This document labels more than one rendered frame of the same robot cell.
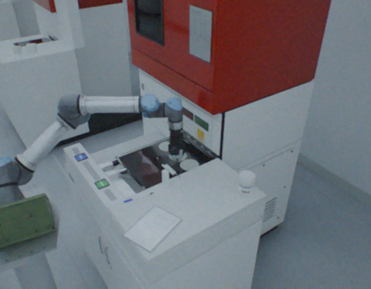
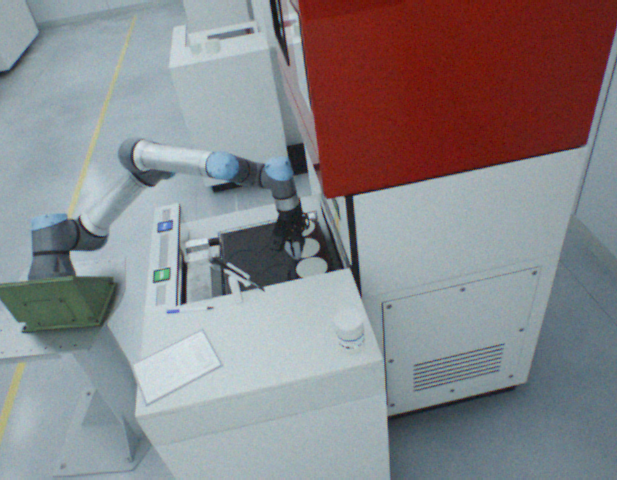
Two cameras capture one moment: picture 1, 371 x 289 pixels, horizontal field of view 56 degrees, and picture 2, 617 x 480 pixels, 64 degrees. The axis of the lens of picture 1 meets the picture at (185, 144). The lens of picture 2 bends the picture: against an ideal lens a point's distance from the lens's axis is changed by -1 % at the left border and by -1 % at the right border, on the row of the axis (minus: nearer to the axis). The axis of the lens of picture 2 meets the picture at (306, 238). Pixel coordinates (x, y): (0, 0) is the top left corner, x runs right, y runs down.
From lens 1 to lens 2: 79 cm
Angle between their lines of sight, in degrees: 25
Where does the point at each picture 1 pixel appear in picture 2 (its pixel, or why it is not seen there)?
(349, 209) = not seen: outside the picture
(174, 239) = (190, 396)
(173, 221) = (207, 365)
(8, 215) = (33, 295)
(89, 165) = (168, 241)
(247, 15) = (377, 22)
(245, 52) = (384, 92)
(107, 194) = (159, 293)
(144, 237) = (154, 378)
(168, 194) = (231, 316)
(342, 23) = not seen: outside the picture
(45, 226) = (85, 317)
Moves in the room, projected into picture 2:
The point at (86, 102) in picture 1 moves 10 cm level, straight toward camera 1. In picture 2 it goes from (143, 154) to (130, 172)
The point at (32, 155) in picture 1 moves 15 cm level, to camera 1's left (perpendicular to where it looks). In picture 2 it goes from (97, 215) to (67, 208)
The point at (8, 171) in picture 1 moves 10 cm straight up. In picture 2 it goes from (52, 235) to (38, 211)
